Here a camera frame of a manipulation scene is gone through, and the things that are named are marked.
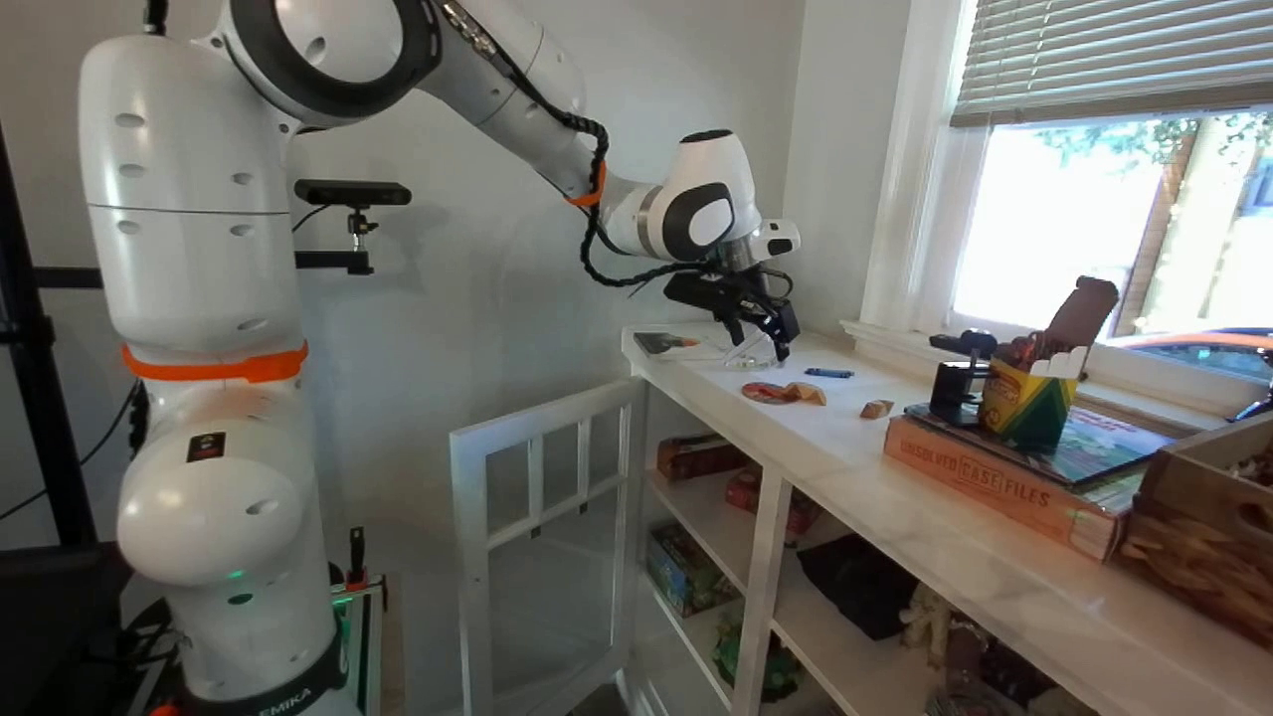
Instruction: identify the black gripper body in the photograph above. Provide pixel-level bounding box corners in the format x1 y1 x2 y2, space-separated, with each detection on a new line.
663 265 793 327

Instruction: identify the clear plastic zip bag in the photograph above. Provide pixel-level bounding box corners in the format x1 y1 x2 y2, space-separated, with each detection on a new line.
707 333 779 374

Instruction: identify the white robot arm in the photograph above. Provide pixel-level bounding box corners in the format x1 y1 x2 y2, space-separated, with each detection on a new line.
78 0 793 716

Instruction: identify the white shelf cabinet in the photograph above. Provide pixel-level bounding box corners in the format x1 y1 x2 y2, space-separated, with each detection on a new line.
620 322 1273 716

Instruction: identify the white cabinet door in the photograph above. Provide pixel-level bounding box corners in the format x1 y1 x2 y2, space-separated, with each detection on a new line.
451 383 640 716

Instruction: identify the blue pen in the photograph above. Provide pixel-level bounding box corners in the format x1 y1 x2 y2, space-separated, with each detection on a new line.
802 366 855 383

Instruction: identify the brown food on plate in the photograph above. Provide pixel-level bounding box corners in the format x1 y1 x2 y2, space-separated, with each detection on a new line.
738 383 826 404

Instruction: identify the small brown item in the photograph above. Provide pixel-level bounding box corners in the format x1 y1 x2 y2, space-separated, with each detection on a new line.
859 399 893 420

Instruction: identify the black jar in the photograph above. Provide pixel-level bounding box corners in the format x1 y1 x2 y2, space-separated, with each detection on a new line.
925 330 997 431

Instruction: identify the crayon box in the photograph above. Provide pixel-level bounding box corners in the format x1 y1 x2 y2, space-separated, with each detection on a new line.
984 359 1078 452

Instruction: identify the window blind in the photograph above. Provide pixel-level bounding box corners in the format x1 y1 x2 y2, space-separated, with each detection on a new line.
952 0 1273 126

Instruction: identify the wooden crate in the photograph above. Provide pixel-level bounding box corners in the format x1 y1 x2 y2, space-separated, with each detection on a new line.
1115 412 1273 648

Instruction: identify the black camera on stand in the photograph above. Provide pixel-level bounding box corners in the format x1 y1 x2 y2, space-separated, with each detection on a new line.
294 180 411 273

